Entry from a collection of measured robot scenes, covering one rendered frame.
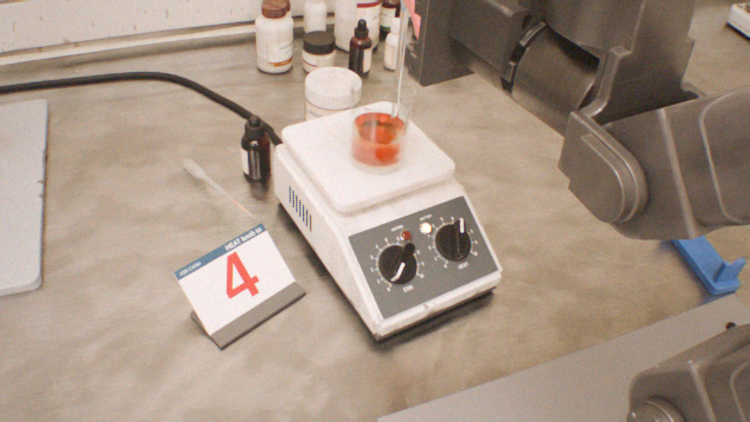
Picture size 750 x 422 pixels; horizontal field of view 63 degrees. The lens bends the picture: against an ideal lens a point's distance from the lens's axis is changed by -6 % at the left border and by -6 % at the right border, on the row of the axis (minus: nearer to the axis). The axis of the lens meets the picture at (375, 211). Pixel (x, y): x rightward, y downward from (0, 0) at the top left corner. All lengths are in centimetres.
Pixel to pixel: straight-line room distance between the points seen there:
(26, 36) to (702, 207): 82
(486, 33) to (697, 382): 21
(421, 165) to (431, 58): 18
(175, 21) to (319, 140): 40
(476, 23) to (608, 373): 28
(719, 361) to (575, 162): 11
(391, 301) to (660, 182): 28
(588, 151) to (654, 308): 35
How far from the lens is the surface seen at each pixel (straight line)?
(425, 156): 58
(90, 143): 77
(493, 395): 49
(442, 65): 42
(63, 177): 73
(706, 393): 33
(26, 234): 66
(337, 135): 59
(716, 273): 68
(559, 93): 36
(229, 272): 56
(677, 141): 29
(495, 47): 38
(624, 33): 32
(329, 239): 55
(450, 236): 55
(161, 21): 93
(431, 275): 54
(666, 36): 33
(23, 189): 71
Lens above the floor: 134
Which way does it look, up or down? 42 degrees down
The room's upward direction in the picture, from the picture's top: 6 degrees clockwise
